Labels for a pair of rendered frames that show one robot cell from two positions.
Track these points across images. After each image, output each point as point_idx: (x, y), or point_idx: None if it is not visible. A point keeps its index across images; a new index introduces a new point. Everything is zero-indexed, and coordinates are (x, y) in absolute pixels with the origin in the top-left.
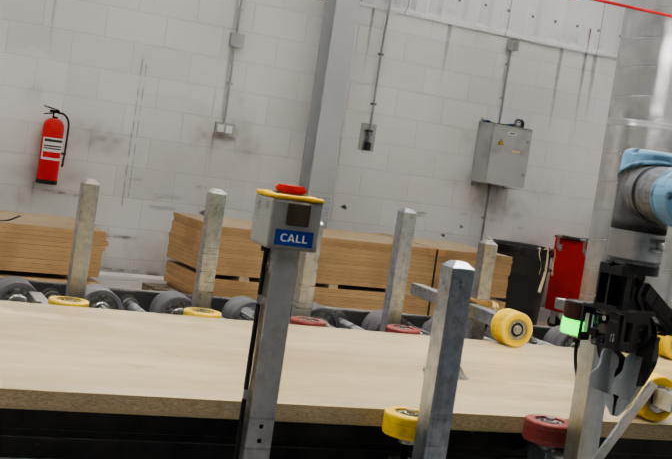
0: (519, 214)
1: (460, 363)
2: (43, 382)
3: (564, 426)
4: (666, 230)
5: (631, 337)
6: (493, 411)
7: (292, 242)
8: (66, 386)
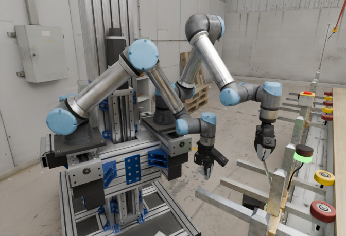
0: None
1: (291, 142)
2: (342, 139)
3: (312, 203)
4: (260, 106)
5: (256, 133)
6: (343, 205)
7: None
8: (339, 140)
